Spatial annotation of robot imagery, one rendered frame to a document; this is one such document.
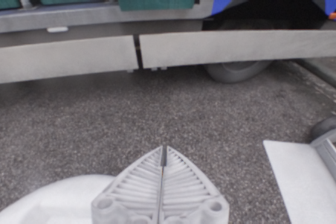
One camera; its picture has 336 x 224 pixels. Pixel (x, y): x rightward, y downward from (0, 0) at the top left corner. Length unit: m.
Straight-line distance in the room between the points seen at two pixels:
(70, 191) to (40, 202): 0.08
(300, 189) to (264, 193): 0.21
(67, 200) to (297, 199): 1.00
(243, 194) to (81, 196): 0.72
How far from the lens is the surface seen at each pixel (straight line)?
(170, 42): 0.88
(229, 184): 0.85
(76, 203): 0.48
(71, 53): 0.98
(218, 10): 0.93
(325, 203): 1.11
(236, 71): 1.40
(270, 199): 0.93
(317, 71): 2.24
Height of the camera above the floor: 0.77
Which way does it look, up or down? 49 degrees down
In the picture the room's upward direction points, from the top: straight up
